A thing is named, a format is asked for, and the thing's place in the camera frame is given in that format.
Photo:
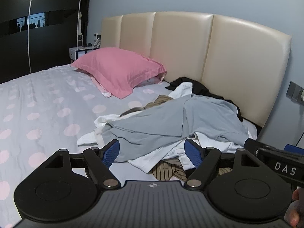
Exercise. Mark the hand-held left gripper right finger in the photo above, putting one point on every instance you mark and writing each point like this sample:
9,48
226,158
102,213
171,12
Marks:
193,154

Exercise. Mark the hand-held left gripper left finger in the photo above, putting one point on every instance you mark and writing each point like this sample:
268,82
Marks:
111,153

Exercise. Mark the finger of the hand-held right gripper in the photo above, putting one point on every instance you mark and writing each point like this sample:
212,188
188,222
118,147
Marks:
251,144
294,148

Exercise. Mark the grey t-shirt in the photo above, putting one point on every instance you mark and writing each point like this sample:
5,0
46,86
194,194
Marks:
166,121

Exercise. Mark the person's right hand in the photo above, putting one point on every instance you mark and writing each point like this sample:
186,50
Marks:
298,213

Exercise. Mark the brown striped garment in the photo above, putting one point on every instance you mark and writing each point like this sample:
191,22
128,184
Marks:
163,171

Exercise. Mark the white waffle garment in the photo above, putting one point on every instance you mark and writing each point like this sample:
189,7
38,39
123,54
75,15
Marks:
181,90

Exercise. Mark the pale pillow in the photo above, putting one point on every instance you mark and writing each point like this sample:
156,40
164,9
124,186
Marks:
149,82

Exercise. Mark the beige padded headboard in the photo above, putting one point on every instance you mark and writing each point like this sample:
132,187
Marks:
237,64

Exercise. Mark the grey pink-dotted bed sheet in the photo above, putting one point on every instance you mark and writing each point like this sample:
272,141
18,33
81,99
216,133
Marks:
47,99

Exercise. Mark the pink pillow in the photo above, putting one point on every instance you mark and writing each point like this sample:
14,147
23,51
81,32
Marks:
114,68

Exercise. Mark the white nightstand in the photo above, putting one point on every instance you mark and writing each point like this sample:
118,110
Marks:
76,53

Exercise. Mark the desk telephone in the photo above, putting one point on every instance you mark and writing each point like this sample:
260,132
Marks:
97,42

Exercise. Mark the white metal rack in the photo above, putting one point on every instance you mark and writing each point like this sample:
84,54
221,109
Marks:
80,40

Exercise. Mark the white curved lamp pole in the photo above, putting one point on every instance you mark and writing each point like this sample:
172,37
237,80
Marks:
28,40

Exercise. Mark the dark wardrobe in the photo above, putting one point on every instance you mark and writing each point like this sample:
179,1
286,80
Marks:
14,52

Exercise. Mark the grey wall switch panel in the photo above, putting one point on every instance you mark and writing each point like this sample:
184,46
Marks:
293,91

